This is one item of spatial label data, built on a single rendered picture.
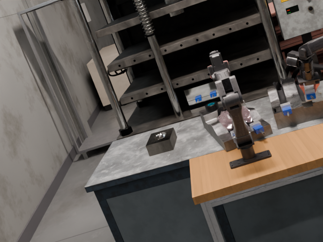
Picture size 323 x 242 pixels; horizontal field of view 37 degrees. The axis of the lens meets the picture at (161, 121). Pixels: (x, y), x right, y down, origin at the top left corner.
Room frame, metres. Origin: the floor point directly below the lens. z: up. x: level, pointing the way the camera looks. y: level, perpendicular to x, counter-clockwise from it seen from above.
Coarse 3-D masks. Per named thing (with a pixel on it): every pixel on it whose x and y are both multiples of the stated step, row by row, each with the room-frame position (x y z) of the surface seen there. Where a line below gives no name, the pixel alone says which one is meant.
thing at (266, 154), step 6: (240, 150) 2.09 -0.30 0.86; (246, 150) 2.07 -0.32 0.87; (252, 150) 2.08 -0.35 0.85; (246, 156) 2.07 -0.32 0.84; (252, 156) 2.07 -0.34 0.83; (258, 156) 2.09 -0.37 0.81; (264, 156) 2.06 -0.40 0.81; (270, 156) 2.05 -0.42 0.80; (234, 162) 2.12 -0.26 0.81; (240, 162) 2.09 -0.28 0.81; (246, 162) 2.07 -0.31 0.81; (252, 162) 2.06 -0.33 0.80; (234, 168) 2.08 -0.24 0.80
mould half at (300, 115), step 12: (288, 84) 2.61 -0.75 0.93; (276, 96) 2.57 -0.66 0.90; (288, 96) 2.53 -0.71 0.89; (276, 108) 2.41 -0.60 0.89; (300, 108) 2.31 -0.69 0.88; (312, 108) 2.29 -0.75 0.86; (276, 120) 2.34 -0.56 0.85; (288, 120) 2.32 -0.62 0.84; (300, 120) 2.31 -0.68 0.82; (312, 120) 2.30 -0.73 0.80
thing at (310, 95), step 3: (306, 90) 2.32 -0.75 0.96; (309, 90) 2.30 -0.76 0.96; (312, 90) 2.30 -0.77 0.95; (306, 93) 2.31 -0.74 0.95; (309, 93) 2.29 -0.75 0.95; (312, 93) 2.26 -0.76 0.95; (306, 96) 2.28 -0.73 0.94; (309, 96) 2.26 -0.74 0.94; (312, 96) 2.23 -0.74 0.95; (315, 96) 2.26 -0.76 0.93; (306, 99) 2.30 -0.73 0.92; (309, 99) 2.26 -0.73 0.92; (312, 99) 2.29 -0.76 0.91; (315, 99) 2.29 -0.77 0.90
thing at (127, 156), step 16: (272, 112) 2.63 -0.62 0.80; (160, 128) 3.12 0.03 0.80; (176, 128) 2.99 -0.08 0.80; (192, 128) 2.87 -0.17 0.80; (272, 128) 2.39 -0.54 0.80; (288, 128) 2.31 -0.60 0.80; (112, 144) 3.16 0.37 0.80; (128, 144) 3.03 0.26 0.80; (144, 144) 2.91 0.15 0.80; (176, 144) 2.69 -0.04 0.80; (192, 144) 2.59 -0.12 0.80; (208, 144) 2.50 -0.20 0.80; (112, 160) 2.82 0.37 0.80; (128, 160) 2.71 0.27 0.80; (144, 160) 2.62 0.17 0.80; (160, 160) 2.52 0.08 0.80; (176, 160) 2.43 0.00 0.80; (96, 176) 2.65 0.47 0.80; (112, 176) 2.55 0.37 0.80
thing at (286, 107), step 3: (288, 102) 2.35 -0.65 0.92; (282, 105) 2.35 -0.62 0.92; (285, 105) 2.33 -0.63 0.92; (288, 105) 2.33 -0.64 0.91; (282, 108) 2.34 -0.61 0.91; (285, 108) 2.32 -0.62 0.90; (288, 108) 2.31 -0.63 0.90; (291, 108) 2.33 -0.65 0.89; (282, 111) 2.34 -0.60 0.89; (285, 111) 2.30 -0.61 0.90; (288, 111) 2.29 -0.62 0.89; (291, 111) 2.29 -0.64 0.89; (285, 114) 2.30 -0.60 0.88; (288, 114) 2.24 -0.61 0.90
